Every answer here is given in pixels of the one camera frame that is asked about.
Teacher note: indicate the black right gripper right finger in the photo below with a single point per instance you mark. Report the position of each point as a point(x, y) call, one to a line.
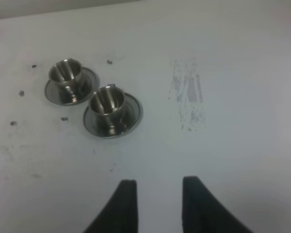
point(203, 213)

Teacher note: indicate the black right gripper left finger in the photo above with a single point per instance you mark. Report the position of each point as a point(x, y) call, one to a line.
point(120, 214)

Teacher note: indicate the near stainless steel saucer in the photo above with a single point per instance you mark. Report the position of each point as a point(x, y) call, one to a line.
point(118, 126)

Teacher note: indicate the stainless steel saucer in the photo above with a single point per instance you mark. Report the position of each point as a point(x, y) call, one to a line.
point(64, 95)
point(118, 126)

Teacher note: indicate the near stainless steel teacup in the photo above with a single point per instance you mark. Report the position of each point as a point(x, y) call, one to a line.
point(108, 102)

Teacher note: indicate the stainless steel teacup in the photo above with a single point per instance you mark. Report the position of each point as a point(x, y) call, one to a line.
point(108, 102)
point(68, 77)

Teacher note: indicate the far stainless steel saucer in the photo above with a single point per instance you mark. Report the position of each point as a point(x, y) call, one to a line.
point(64, 95)

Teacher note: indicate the far stainless steel teacup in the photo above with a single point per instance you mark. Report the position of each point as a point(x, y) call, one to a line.
point(68, 77)

